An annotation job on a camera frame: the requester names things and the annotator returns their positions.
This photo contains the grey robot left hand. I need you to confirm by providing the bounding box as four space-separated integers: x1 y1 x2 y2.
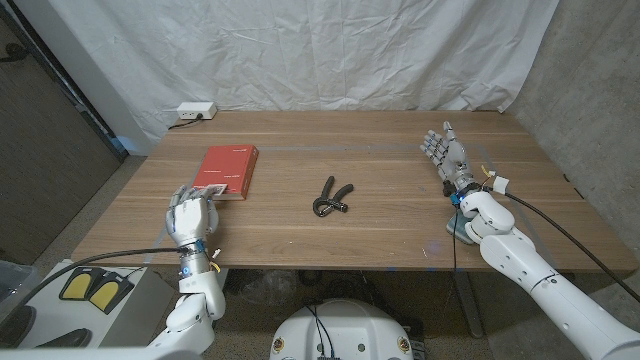
164 184 221 251

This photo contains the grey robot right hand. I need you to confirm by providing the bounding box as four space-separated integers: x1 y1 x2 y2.
419 121 479 198

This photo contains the small white calculator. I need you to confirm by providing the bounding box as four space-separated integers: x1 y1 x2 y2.
193 183 229 197

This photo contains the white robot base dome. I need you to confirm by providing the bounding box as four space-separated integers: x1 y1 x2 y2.
269 298 415 360

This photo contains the red hardcover book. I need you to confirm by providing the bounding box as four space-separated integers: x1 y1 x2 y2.
192 144 260 202

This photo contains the black hand grip strengthener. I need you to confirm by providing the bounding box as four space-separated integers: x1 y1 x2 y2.
312 175 355 218

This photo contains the grey tape strip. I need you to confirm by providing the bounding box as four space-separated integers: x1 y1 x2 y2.
143 227 170 265

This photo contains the teal grey block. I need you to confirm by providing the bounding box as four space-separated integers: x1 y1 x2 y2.
446 209 476 246

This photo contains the clear plastic bag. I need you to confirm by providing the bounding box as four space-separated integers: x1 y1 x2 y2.
238 269 299 307

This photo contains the white pedal platform board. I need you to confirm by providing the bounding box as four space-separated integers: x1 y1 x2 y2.
17 258 177 350

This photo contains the white power outlet box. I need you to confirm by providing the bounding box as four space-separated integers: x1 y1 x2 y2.
176 101 218 121

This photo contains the dark wooden door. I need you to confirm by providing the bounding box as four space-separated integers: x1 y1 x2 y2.
0 4 129 266

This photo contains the white robot torso edge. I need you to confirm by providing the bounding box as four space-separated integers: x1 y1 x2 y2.
0 346 204 360

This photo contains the white fabric backdrop sheet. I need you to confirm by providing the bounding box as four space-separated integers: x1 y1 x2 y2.
47 0 560 155

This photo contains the clear plastic bin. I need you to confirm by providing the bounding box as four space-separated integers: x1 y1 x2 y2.
0 259 41 307

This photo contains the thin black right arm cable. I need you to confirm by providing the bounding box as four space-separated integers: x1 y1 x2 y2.
434 203 461 346

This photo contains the black power cord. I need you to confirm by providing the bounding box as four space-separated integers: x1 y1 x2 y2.
167 114 204 131

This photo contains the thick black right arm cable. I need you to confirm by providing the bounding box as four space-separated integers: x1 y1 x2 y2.
492 174 640 305

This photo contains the black cable tangle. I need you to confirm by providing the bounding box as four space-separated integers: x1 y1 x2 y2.
297 269 386 301

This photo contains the thin blue cable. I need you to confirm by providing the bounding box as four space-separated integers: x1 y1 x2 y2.
316 312 335 359

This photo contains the black door handle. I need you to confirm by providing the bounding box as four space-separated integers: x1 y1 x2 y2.
0 42 30 64

